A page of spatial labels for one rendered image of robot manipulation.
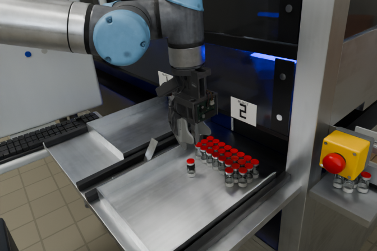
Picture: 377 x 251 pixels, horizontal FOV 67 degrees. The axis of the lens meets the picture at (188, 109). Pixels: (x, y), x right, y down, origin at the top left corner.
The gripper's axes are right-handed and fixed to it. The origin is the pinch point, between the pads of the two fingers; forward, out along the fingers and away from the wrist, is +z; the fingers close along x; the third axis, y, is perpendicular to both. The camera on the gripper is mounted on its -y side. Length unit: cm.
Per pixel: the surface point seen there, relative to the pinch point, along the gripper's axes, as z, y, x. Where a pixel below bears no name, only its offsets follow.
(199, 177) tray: 10.1, 2.7, 0.5
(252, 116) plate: -3.1, 6.9, 15.7
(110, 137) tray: 10.1, -33.1, -6.8
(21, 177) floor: 98, -177, -31
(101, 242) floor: 98, -77, -9
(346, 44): -22.1, 23.3, 24.1
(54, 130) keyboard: 15, -64, -17
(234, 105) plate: -4.4, 1.1, 15.7
